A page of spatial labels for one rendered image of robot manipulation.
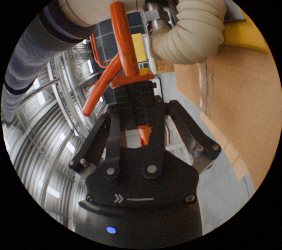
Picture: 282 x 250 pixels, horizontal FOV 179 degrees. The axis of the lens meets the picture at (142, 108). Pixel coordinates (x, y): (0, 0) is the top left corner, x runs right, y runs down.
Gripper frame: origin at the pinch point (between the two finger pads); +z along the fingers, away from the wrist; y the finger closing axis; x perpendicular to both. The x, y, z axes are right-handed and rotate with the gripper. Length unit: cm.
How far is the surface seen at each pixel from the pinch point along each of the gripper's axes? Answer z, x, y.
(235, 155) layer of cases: 4, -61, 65
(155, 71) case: 143, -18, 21
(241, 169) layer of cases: -13, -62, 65
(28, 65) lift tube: -4.8, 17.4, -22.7
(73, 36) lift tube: -2.0, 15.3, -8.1
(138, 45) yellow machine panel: 722, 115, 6
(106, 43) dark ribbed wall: 1039, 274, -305
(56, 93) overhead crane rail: 144, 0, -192
